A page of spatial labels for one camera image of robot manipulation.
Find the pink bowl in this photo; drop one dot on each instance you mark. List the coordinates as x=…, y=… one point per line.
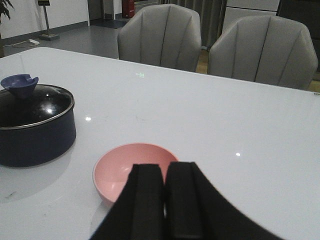
x=111, y=171

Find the grey upholstered chair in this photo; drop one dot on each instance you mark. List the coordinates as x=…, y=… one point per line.
x=165, y=35
x=265, y=49

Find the white power strip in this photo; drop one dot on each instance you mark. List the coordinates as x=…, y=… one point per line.
x=34, y=42

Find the left grey upholstered chair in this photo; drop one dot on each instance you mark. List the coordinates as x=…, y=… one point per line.
x=165, y=35

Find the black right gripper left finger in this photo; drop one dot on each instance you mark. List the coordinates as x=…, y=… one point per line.
x=138, y=213

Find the glass lid with blue knob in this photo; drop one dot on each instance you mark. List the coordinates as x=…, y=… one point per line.
x=24, y=103

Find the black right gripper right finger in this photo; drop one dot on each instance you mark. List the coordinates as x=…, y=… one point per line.
x=196, y=210

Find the sign stand with base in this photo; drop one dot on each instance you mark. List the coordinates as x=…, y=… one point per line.
x=48, y=36

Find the red fire extinguisher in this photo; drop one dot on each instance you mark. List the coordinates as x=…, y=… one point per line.
x=130, y=8

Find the right grey upholstered chair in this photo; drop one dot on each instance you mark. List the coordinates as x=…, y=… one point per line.
x=265, y=49

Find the white cabinet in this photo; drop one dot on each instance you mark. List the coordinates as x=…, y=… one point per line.
x=236, y=9

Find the green potted plant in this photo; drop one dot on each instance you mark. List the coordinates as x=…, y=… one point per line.
x=4, y=8

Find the dark blue saucepan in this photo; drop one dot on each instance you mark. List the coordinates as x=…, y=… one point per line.
x=37, y=145

